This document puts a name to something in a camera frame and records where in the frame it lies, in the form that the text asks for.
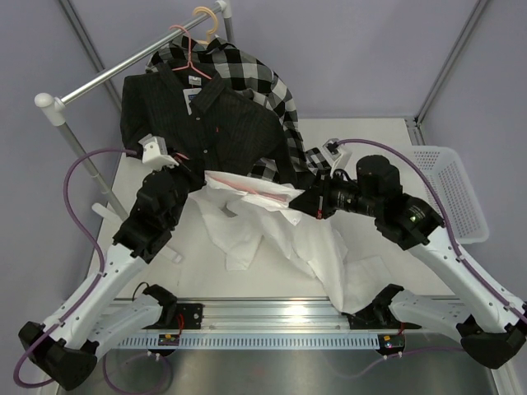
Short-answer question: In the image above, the black white checkered shirt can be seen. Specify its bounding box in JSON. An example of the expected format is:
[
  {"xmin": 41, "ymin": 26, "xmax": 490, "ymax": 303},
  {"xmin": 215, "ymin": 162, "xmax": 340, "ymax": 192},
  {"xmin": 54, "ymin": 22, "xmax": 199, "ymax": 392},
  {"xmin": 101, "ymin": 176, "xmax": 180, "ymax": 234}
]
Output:
[{"xmin": 146, "ymin": 36, "xmax": 329, "ymax": 188}]

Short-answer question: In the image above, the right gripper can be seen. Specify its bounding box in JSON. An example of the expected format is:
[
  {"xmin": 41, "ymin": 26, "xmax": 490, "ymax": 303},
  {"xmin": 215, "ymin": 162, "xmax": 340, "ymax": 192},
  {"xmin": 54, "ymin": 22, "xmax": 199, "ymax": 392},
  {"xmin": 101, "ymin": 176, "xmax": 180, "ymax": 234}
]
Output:
[{"xmin": 291, "ymin": 167, "xmax": 382, "ymax": 220}]

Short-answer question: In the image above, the black pinstripe shirt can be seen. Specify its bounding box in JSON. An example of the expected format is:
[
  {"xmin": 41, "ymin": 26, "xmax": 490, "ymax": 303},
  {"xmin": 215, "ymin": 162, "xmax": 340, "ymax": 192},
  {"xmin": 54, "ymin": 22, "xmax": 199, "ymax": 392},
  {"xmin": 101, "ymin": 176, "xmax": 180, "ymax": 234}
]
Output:
[{"xmin": 120, "ymin": 63, "xmax": 297, "ymax": 184}]

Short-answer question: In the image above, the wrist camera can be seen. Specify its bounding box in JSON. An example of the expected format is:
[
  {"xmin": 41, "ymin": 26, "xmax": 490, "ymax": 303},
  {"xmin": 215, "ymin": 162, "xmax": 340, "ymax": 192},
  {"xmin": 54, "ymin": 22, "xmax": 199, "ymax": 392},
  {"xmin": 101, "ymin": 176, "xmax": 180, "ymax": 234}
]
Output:
[
  {"xmin": 139, "ymin": 134, "xmax": 179, "ymax": 170},
  {"xmin": 321, "ymin": 138, "xmax": 352, "ymax": 174}
]

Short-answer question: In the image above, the beige wooden hanger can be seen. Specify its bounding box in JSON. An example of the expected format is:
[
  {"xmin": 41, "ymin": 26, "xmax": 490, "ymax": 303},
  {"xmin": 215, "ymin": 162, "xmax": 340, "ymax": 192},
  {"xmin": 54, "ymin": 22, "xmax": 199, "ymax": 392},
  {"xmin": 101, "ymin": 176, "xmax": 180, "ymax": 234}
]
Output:
[{"xmin": 189, "ymin": 5, "xmax": 217, "ymax": 43}]

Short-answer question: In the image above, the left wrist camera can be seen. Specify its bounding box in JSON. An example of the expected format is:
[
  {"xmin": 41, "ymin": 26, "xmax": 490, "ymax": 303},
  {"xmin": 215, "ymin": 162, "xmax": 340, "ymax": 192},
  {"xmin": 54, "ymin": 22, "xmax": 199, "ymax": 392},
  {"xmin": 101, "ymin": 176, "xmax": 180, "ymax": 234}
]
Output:
[{"xmin": 139, "ymin": 134, "xmax": 179, "ymax": 170}]

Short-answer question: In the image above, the white slotted cable duct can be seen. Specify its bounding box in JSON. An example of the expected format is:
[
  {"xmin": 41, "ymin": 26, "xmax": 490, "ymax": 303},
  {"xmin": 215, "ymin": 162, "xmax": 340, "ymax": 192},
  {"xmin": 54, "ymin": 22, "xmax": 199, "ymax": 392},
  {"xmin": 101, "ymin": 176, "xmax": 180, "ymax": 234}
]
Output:
[{"xmin": 117, "ymin": 332, "xmax": 380, "ymax": 350}]

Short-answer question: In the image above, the aluminium mounting rail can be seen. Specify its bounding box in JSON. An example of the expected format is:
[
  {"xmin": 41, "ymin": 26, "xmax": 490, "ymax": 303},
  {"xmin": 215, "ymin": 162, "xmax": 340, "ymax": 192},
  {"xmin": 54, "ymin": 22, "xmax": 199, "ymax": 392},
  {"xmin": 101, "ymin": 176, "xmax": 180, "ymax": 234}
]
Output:
[{"xmin": 110, "ymin": 298, "xmax": 462, "ymax": 332}]

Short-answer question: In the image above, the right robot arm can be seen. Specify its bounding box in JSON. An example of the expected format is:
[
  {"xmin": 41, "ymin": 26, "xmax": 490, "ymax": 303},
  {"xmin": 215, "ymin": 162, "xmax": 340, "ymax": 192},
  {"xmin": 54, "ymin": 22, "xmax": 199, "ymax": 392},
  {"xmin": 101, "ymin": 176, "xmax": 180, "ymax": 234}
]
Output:
[{"xmin": 289, "ymin": 156, "xmax": 526, "ymax": 369}]

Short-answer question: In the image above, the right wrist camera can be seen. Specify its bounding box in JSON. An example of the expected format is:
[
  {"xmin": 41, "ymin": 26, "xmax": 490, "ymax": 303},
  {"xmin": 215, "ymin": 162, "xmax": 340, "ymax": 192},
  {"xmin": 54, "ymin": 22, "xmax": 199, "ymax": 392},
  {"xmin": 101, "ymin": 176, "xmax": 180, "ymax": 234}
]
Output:
[{"xmin": 321, "ymin": 138, "xmax": 352, "ymax": 174}]

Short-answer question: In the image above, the metal clothes rack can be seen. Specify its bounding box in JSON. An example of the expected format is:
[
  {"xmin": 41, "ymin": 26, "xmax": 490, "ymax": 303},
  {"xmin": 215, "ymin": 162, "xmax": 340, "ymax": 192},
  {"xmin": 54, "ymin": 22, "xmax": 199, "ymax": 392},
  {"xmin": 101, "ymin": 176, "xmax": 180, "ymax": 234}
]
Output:
[{"xmin": 34, "ymin": 1, "xmax": 235, "ymax": 221}]

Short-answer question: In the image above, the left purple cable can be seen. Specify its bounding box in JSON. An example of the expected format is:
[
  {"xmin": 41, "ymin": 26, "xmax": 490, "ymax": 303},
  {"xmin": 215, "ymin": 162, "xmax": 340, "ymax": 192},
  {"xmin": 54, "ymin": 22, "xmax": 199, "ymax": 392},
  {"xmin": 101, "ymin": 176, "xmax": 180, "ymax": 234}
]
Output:
[{"xmin": 12, "ymin": 147, "xmax": 178, "ymax": 394}]

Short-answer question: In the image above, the pink wire hanger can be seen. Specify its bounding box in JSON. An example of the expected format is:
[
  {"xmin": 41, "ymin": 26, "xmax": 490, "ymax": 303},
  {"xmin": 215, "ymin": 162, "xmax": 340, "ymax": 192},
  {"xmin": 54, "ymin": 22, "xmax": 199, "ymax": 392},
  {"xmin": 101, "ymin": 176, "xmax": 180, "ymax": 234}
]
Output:
[
  {"xmin": 168, "ymin": 25, "xmax": 213, "ymax": 81},
  {"xmin": 209, "ymin": 176, "xmax": 287, "ymax": 202}
]

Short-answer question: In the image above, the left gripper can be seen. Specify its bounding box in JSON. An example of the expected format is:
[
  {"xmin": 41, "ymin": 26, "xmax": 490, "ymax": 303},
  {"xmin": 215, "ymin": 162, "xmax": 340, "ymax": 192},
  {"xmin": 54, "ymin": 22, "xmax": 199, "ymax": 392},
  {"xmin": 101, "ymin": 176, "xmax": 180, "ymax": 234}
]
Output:
[{"xmin": 156, "ymin": 153, "xmax": 205, "ymax": 227}]

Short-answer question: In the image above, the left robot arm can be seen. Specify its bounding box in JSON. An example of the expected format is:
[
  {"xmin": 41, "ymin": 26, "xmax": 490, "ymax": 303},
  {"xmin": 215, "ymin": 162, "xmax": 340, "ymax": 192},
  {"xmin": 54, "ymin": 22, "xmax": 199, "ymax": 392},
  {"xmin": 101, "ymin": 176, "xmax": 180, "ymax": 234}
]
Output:
[{"xmin": 18, "ymin": 160, "xmax": 205, "ymax": 391}]

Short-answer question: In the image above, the white plastic basket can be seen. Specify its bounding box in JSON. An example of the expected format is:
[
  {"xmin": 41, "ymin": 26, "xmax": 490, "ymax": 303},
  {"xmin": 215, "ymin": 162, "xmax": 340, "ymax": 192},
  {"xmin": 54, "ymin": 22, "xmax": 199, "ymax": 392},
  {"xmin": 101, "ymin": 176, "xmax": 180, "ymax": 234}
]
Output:
[{"xmin": 403, "ymin": 146, "xmax": 489, "ymax": 244}]

